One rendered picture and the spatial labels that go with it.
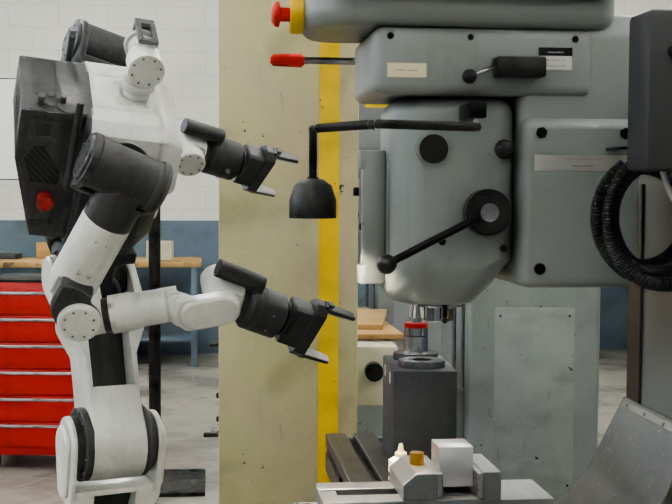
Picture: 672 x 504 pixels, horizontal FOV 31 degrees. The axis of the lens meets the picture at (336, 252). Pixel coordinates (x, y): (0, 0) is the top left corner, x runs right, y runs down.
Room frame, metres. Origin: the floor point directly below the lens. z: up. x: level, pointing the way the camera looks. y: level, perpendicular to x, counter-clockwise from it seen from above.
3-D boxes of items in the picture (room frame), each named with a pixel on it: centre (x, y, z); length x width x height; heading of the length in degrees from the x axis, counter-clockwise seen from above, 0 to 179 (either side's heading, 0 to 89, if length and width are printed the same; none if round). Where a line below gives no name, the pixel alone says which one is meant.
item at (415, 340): (2.38, -0.16, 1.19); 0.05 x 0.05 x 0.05
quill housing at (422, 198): (1.92, -0.17, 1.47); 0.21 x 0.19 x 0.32; 6
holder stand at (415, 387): (2.33, -0.16, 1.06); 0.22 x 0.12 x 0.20; 3
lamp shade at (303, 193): (1.83, 0.04, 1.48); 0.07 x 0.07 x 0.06
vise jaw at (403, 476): (1.80, -0.12, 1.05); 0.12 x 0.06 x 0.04; 7
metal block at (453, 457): (1.81, -0.18, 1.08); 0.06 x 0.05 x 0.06; 7
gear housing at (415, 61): (1.92, -0.21, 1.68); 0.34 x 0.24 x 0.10; 96
